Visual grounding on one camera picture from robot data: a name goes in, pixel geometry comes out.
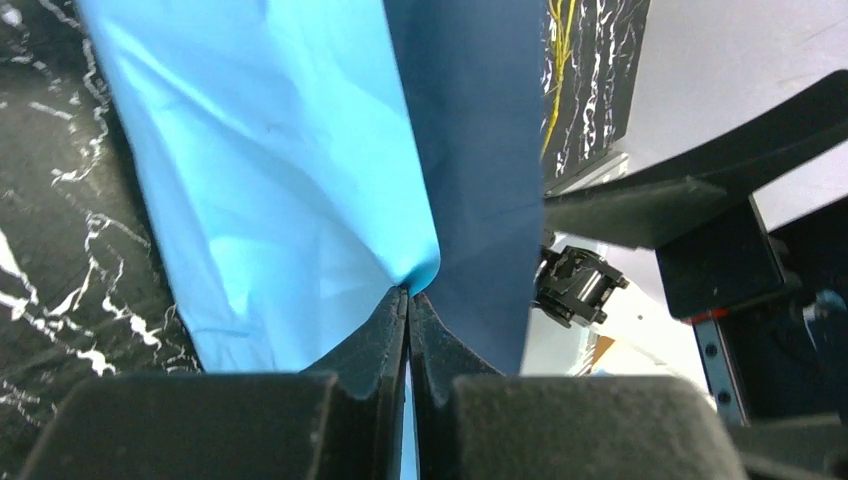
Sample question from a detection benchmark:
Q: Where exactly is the yellow fake flower bunch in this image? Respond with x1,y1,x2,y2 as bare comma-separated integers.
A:
540,0,578,159

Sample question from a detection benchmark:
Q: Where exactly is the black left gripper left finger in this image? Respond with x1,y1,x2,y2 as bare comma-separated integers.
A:
21,288,408,479

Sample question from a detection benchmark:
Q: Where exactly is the blue wrapping paper sheet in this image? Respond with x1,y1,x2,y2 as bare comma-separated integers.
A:
74,0,548,480

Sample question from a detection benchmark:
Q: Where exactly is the aluminium extrusion frame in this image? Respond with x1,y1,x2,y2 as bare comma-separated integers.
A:
544,151,630,198

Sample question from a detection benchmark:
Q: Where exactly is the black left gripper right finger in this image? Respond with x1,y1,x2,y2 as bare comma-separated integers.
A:
408,295,746,479

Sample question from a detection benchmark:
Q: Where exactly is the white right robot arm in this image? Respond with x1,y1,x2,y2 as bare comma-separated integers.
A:
544,70,847,479

